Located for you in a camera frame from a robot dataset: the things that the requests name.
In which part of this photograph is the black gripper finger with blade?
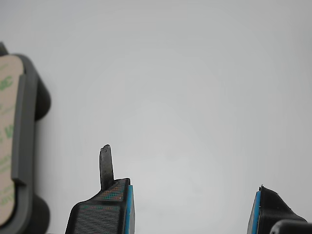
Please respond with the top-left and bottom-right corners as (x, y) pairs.
(64, 144), (136, 234)

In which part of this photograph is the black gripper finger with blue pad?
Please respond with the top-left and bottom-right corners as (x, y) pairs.
(246, 184), (308, 234)

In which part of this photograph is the tan protective film green print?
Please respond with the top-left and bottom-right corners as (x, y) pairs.
(0, 55), (27, 226)

